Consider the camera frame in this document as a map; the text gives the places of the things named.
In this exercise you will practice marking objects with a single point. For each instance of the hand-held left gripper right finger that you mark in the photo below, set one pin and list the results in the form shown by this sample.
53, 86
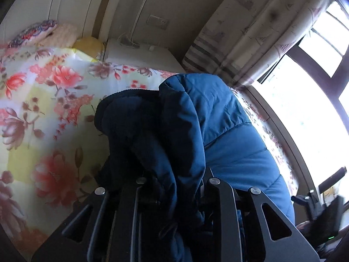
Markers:
220, 196

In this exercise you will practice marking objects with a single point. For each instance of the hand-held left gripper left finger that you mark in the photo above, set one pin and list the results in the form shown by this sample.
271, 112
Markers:
133, 196

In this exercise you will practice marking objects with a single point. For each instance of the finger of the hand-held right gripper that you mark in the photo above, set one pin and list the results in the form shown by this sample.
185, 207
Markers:
334, 176
300, 199

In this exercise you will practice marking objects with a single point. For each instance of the blue puffer jacket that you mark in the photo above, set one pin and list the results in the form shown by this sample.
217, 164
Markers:
218, 114

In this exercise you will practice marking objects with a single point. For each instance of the floral bed blanket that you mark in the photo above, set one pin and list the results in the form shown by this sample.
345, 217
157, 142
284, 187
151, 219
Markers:
41, 101

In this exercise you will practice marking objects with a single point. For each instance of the white nightstand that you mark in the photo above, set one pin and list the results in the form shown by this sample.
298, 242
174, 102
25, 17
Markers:
136, 57

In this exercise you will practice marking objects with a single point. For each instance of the yellow pillow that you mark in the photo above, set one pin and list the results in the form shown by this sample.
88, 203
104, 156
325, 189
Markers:
87, 45

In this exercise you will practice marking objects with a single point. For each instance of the printed beige curtain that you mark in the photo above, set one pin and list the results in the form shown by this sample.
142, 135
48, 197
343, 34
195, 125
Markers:
259, 19

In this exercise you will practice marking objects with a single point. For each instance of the cream pillow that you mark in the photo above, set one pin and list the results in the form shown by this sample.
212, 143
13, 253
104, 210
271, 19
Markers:
64, 35

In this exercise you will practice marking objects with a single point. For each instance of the patterned purple pillow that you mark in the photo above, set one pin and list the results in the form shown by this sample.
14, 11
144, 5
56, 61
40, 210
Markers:
32, 32

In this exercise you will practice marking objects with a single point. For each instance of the white headboard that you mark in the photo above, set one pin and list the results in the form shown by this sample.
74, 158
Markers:
71, 5

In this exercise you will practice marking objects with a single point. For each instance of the dark window frame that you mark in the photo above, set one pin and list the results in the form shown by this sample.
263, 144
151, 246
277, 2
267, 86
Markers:
335, 76

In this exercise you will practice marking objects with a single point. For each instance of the wall socket plate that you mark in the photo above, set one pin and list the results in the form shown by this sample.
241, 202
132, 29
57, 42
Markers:
157, 22

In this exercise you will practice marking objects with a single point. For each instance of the white wall conduit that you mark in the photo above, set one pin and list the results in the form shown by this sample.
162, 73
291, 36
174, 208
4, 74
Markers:
140, 11

